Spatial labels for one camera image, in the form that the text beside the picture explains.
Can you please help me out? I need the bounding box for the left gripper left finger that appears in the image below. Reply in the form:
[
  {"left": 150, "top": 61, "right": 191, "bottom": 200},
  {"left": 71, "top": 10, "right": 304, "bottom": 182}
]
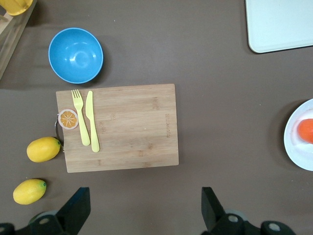
[{"left": 55, "top": 187, "right": 91, "bottom": 235}]

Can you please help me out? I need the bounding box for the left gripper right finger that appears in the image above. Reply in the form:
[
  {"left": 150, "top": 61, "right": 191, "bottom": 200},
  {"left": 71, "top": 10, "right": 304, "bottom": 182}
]
[{"left": 201, "top": 187, "right": 229, "bottom": 235}]

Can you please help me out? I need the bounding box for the white round plate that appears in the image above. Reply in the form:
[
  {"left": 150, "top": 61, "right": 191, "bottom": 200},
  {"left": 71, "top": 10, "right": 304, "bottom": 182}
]
[{"left": 283, "top": 98, "right": 313, "bottom": 171}]

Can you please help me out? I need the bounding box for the orange fruit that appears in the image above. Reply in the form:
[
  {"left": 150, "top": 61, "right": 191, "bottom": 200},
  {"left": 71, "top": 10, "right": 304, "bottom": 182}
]
[{"left": 297, "top": 118, "right": 313, "bottom": 144}]

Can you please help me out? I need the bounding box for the yellow lemon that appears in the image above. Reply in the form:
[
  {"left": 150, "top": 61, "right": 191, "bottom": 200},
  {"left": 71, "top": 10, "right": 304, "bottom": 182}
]
[
  {"left": 26, "top": 136, "right": 61, "bottom": 163},
  {"left": 12, "top": 179, "right": 47, "bottom": 205}
]

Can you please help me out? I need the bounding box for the yellow plastic fork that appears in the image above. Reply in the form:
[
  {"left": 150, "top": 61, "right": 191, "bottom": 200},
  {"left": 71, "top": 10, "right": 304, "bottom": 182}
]
[{"left": 71, "top": 89, "right": 91, "bottom": 147}]

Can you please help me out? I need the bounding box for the yellow plastic knife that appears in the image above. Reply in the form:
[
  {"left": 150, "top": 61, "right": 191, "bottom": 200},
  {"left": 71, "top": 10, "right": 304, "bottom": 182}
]
[{"left": 85, "top": 91, "right": 101, "bottom": 153}]

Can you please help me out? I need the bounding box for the orange slice piece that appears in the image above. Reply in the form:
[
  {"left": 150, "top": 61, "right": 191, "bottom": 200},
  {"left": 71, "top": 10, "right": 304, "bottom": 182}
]
[{"left": 58, "top": 109, "right": 80, "bottom": 130}]

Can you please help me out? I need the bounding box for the wooden cutting board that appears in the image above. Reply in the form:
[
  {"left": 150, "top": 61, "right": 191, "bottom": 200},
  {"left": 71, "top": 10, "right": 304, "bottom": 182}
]
[{"left": 55, "top": 83, "right": 179, "bottom": 173}]

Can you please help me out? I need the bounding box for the blue bowl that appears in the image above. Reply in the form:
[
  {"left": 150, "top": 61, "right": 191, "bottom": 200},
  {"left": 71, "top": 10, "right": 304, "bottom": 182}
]
[{"left": 48, "top": 27, "right": 104, "bottom": 85}]

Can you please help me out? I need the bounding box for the wooden mug rack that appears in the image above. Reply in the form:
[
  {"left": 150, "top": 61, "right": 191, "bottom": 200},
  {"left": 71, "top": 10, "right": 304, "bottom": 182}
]
[{"left": 0, "top": 0, "right": 38, "bottom": 80}]

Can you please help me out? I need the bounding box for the cream tray with bear print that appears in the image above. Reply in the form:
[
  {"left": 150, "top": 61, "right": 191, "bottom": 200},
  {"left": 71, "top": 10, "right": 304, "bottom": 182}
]
[{"left": 245, "top": 0, "right": 313, "bottom": 54}]

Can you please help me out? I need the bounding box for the yellow mug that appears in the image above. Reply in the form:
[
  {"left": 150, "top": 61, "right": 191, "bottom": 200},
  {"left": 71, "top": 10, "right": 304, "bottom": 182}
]
[{"left": 0, "top": 0, "right": 34, "bottom": 17}]

